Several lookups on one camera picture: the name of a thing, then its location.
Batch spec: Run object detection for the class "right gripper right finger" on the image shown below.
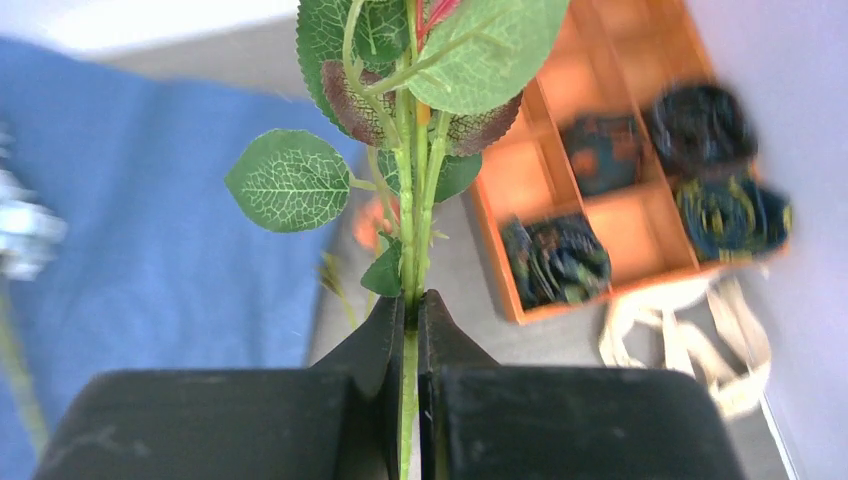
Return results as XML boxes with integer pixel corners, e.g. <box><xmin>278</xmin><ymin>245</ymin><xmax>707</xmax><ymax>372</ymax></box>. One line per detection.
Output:
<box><xmin>418</xmin><ymin>290</ymin><xmax>744</xmax><ymax>479</ymax></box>

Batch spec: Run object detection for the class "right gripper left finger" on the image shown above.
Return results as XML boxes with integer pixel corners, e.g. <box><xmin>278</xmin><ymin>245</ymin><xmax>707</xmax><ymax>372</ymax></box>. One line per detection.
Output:
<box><xmin>35</xmin><ymin>298</ymin><xmax>404</xmax><ymax>479</ymax></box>

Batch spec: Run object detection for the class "blue wrapping paper sheet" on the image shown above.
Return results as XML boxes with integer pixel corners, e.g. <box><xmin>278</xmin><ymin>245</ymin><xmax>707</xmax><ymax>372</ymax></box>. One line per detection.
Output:
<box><xmin>1</xmin><ymin>39</ymin><xmax>364</xmax><ymax>479</ymax></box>

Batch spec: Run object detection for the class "orange rose stem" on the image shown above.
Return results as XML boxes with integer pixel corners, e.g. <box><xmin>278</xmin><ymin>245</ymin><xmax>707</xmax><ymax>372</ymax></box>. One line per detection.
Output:
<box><xmin>224</xmin><ymin>1</ymin><xmax>569</xmax><ymax>479</ymax></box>

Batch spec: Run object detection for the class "dark ribbon roll green pattern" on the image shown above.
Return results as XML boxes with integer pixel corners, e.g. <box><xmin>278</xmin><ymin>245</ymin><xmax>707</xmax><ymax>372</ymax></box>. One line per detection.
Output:
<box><xmin>501</xmin><ymin>213</ymin><xmax>612</xmax><ymax>310</ymax></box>

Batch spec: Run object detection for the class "beige tote bag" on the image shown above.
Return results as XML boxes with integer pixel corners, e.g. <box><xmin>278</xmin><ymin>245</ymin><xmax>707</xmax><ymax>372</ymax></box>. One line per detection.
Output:
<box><xmin>598</xmin><ymin>277</ymin><xmax>772</xmax><ymax>421</ymax></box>

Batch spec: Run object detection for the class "dark ribbon roll orange pattern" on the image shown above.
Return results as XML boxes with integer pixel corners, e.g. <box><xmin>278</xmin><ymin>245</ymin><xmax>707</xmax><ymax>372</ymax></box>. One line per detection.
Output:
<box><xmin>560</xmin><ymin>114</ymin><xmax>642</xmax><ymax>197</ymax></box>

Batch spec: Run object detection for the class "orange compartment tray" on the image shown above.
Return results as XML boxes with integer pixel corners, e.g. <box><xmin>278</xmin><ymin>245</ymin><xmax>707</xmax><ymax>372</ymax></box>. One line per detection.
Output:
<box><xmin>470</xmin><ymin>0</ymin><xmax>790</xmax><ymax>326</ymax></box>

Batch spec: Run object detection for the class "dark ribbon roll yellow pattern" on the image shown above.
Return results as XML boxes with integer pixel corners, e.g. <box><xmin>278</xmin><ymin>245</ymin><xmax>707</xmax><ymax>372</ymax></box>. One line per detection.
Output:
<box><xmin>674</xmin><ymin>176</ymin><xmax>793</xmax><ymax>263</ymax></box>

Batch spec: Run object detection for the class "black ribbon roll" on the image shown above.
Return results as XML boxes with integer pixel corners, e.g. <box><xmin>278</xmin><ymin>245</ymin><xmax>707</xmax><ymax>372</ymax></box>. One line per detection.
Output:
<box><xmin>641</xmin><ymin>82</ymin><xmax>759</xmax><ymax>178</ymax></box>

